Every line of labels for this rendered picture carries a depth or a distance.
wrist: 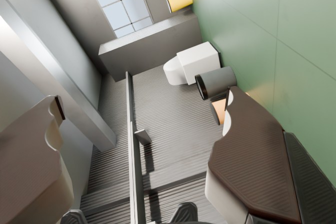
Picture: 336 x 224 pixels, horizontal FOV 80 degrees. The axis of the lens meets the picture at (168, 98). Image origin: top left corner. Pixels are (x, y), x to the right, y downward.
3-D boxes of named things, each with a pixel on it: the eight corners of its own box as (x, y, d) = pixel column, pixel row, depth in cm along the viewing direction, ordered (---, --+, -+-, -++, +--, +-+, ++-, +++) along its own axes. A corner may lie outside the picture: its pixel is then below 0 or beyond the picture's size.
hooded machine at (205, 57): (213, 58, 533) (167, 75, 542) (209, 38, 493) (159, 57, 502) (224, 73, 476) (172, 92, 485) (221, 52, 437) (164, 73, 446)
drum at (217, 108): (244, 102, 399) (211, 113, 404) (243, 85, 371) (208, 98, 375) (256, 117, 366) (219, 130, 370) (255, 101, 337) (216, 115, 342)
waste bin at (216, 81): (228, 78, 461) (198, 89, 465) (225, 58, 423) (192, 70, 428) (239, 94, 418) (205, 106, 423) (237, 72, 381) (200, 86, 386)
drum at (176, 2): (187, -13, 542) (165, -4, 547) (190, -9, 513) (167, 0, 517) (190, 2, 568) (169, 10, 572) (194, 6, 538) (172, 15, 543)
